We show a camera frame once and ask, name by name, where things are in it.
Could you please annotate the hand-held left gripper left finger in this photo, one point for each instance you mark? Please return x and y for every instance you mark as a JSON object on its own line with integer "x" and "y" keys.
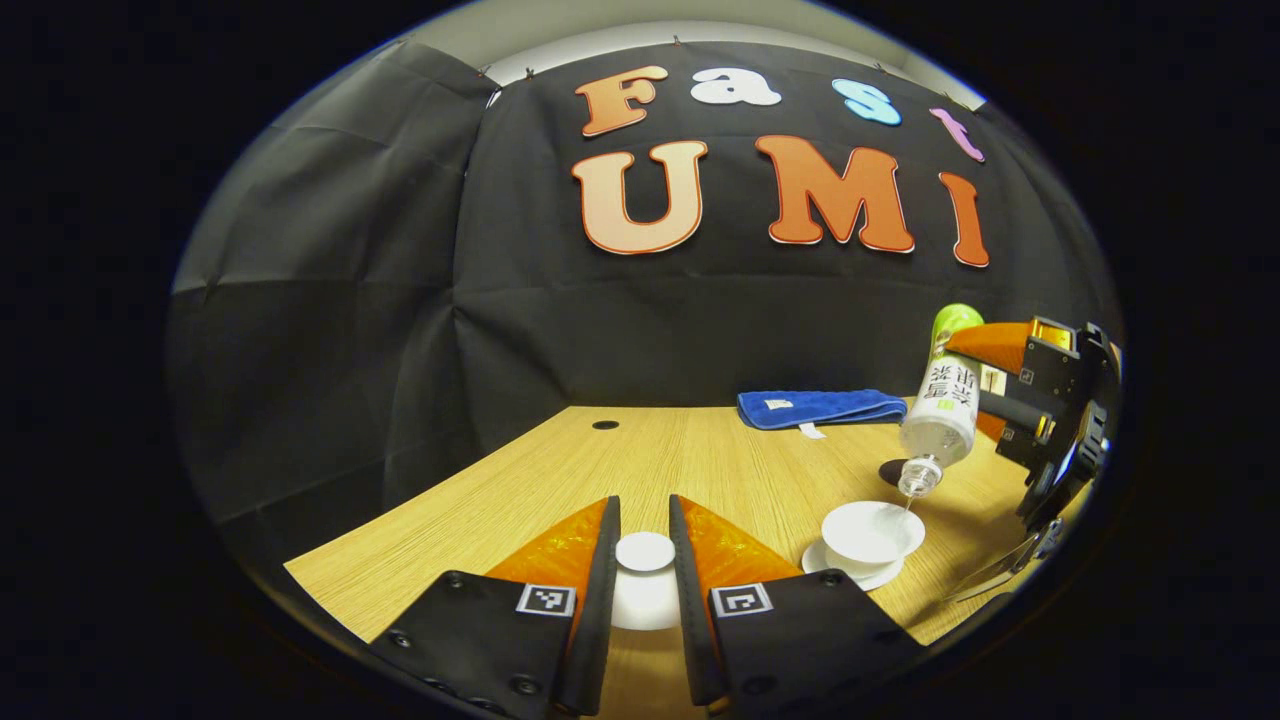
{"x": 600, "y": 620}

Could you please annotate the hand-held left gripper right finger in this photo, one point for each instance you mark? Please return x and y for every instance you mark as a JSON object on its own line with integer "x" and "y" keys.
{"x": 688, "y": 620}

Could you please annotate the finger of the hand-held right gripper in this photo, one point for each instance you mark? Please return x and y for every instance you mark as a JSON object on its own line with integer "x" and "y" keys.
{"x": 1020, "y": 418}
{"x": 1010, "y": 345}

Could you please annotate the clear white-labelled water bottle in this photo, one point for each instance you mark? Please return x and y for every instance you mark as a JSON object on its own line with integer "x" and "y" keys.
{"x": 945, "y": 410}

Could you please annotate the dark brown round coaster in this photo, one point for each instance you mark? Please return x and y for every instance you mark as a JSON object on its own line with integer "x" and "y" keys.
{"x": 890, "y": 470}

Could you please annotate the white saucer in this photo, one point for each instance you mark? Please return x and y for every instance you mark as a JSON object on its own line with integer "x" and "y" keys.
{"x": 870, "y": 580}

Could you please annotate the blue towel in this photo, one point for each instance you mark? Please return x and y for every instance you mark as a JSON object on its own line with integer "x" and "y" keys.
{"x": 820, "y": 407}

